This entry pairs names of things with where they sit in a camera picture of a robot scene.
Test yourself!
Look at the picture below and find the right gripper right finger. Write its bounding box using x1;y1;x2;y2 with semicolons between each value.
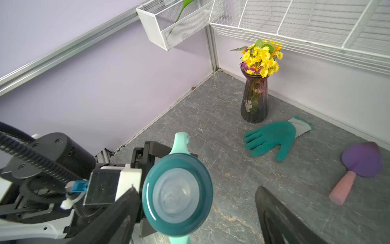
255;186;326;244

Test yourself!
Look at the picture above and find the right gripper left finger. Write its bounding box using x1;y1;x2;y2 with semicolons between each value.
69;187;140;244

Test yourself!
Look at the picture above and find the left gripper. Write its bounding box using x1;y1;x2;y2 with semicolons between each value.
131;141;190;238

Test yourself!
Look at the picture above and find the mint green bottle handle ring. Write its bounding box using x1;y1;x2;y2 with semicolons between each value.
167;132;193;244

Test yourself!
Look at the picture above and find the teal bottle collar with nipple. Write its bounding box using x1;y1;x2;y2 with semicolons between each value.
142;153;213;237

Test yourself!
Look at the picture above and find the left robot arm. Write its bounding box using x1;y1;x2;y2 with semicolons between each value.
1;123;213;244

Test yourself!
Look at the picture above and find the green rubber glove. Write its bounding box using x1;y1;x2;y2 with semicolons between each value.
244;117;312;162

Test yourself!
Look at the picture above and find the dark purple glass vase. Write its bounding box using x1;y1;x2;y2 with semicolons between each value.
240;65;269;124

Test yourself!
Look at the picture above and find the yellow flower bouquet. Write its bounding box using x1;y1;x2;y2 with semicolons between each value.
231;39;283;78

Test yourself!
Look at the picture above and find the purple trowel with pink handle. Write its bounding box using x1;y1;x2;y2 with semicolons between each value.
329;142;383;205

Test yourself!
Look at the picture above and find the white mesh wall basket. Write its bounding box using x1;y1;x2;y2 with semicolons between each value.
136;0;214;51

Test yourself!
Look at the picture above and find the white wire wall shelf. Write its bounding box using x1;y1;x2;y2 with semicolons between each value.
209;0;390;74

